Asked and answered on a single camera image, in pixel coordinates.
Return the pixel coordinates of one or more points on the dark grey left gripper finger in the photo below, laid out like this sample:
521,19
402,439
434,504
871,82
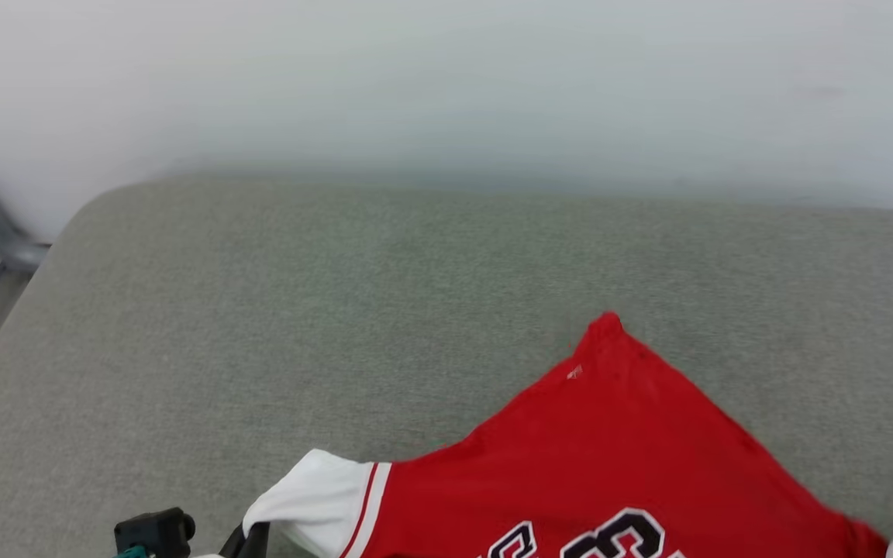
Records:
234,544
258,541

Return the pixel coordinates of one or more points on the red basketball jersey white trim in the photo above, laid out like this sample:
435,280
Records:
617,465

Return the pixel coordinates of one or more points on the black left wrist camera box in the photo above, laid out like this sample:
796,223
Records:
156,531

